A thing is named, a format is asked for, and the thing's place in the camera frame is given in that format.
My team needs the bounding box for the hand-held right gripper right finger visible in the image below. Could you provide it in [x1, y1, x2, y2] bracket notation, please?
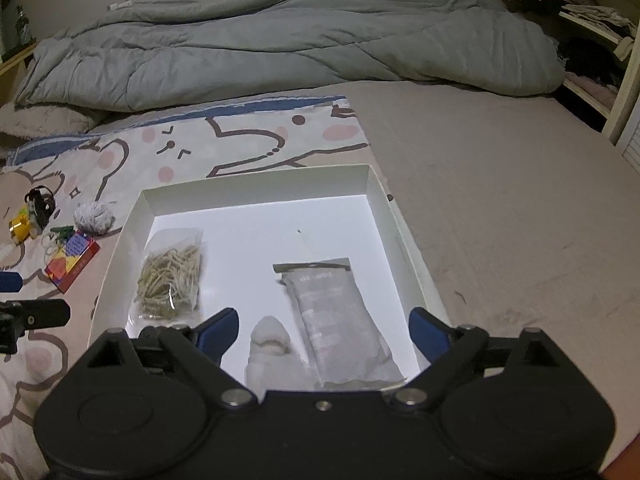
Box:
[387, 307, 561, 408]

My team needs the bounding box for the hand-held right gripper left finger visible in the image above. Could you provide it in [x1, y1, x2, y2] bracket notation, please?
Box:
[87, 307, 258, 408]

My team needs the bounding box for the white cloth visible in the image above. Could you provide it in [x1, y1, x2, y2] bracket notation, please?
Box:
[243, 316, 313, 392]

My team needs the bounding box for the yellow headlamp with black strap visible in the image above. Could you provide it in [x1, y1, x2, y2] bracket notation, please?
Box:
[7, 186, 57, 245]

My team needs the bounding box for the colourful box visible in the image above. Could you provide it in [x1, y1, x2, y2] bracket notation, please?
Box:
[44, 231, 101, 293]

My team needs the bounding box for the clear bag of beige cord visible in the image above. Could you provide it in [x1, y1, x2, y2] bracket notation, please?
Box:
[127, 228, 205, 320]

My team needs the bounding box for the grey packet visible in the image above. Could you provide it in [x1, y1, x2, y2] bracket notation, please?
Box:
[272, 258, 406, 391]

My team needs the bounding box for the grey yarn ball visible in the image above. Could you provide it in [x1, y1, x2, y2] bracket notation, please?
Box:
[74, 201, 117, 236]

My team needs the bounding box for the white cardboard box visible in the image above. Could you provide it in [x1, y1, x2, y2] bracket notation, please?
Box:
[89, 163, 453, 393]

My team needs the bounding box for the printed blanket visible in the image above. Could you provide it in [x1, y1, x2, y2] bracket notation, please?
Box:
[0, 94, 396, 480]

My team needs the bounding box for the wooden headboard shelf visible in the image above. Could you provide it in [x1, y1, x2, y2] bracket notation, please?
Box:
[0, 0, 38, 106]

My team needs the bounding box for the green glass bottle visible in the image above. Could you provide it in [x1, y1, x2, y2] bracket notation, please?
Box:
[15, 5, 32, 45]

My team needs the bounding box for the white slatted panel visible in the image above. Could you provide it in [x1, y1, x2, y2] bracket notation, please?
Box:
[615, 105, 640, 171]

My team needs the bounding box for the grey duvet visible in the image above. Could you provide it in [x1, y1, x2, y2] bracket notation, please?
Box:
[15, 0, 566, 113]

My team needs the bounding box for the cream side shelf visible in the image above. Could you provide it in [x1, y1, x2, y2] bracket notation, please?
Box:
[500, 0, 640, 146]

